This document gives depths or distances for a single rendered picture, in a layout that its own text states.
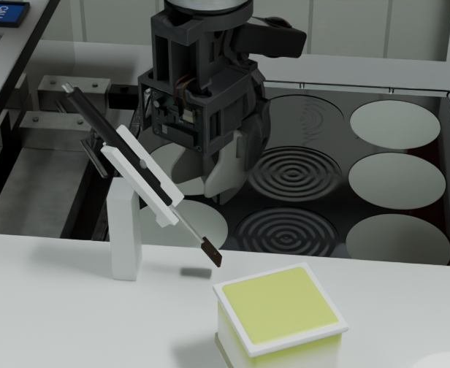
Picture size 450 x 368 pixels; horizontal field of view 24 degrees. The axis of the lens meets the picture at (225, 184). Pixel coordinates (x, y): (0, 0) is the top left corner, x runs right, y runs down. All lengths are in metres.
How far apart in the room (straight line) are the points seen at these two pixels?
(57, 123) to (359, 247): 0.38
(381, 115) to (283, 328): 0.52
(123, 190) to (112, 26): 2.32
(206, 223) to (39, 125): 0.25
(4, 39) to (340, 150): 0.41
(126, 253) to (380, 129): 0.42
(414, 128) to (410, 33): 1.90
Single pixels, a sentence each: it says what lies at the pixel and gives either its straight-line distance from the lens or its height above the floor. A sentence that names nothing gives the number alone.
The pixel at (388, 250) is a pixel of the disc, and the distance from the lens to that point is 1.03.
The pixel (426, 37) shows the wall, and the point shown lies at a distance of 3.11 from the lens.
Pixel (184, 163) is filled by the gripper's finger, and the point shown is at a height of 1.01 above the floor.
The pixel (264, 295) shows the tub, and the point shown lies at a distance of 0.77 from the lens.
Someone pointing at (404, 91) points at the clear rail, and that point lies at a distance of 1.27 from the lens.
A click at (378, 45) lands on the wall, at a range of 3.11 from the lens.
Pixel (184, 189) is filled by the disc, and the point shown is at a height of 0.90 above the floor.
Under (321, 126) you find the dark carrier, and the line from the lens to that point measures 1.19.
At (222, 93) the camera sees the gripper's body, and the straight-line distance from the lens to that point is 0.85.
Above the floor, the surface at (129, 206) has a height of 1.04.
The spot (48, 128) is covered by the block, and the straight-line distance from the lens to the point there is 1.19.
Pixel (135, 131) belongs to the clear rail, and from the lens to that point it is 1.18.
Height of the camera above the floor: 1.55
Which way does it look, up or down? 36 degrees down
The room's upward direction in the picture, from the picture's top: straight up
